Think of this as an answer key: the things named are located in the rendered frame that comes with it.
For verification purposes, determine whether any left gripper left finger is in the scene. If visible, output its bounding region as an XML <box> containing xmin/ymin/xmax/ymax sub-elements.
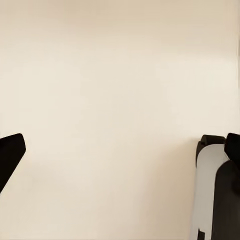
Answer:
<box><xmin>0</xmin><ymin>133</ymin><xmax>26</xmax><ymax>193</ymax></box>

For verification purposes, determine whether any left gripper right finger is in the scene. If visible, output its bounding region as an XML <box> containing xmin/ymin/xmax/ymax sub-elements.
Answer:
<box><xmin>224</xmin><ymin>133</ymin><xmax>240</xmax><ymax>173</ymax></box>

